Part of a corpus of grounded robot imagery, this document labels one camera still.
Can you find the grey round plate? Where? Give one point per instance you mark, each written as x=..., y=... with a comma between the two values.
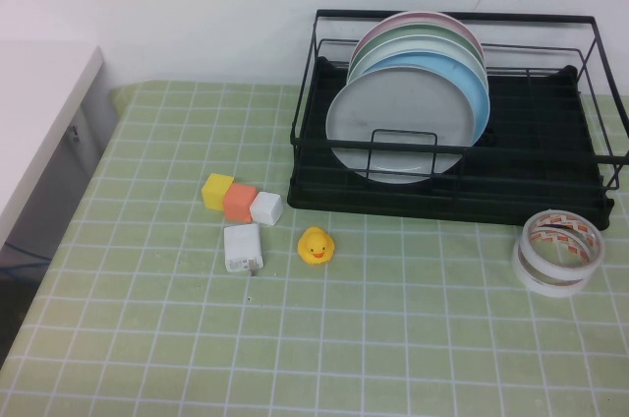
x=398, y=127

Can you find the pale mint round plate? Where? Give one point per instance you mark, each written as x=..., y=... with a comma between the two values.
x=393, y=50

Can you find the blue round plate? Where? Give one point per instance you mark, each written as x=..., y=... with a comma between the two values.
x=462, y=82

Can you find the green round plate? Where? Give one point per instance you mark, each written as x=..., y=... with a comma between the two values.
x=422, y=32

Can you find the white cube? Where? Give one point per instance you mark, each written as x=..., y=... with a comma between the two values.
x=266, y=208

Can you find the yellow rubber duck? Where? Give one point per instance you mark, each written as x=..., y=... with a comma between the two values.
x=317, y=247

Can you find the orange cube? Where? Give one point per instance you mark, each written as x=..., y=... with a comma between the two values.
x=239, y=200

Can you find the white charger adapter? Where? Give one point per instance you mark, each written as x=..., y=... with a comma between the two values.
x=242, y=247

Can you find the yellow cube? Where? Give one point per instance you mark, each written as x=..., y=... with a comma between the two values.
x=216, y=191

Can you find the green checked tablecloth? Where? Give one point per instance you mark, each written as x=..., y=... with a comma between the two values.
x=393, y=338

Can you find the small metal cabinet latch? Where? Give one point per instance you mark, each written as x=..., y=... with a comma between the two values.
x=74, y=133

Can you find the plain white tape roll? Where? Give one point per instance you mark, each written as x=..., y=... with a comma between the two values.
x=545, y=286

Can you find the white tape roll orange print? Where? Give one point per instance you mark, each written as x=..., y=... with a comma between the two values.
x=560, y=267

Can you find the white cabinet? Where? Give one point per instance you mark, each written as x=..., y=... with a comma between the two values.
x=49, y=92

